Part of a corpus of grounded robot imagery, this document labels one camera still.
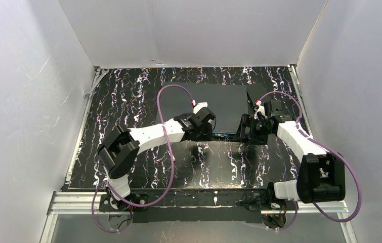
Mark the aluminium front rail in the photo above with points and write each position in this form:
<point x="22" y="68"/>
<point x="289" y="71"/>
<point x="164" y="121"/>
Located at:
<point x="81" y="203"/>

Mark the metal wrench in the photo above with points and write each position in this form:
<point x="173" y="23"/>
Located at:
<point x="99" y="74"/>

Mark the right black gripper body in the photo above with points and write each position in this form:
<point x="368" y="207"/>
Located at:
<point x="244" y="129"/>

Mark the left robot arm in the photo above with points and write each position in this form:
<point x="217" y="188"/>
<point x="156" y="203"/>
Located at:
<point x="120" y="148"/>

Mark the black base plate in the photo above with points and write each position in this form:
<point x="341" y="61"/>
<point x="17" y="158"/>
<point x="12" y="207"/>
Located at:
<point x="254" y="199"/>

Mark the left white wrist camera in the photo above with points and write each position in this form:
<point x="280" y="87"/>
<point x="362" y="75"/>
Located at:
<point x="199" y="106"/>

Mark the large teal network switch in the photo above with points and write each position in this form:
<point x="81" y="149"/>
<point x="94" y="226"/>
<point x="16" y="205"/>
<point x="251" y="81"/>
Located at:
<point x="227" y="102"/>

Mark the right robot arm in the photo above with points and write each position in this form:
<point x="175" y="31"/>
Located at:
<point x="321" y="175"/>

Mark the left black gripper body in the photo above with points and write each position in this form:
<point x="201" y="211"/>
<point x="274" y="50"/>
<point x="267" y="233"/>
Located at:
<point x="206" y="130"/>

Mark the small black network switch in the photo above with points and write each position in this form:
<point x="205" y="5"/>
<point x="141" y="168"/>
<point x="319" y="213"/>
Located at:
<point x="254" y="93"/>

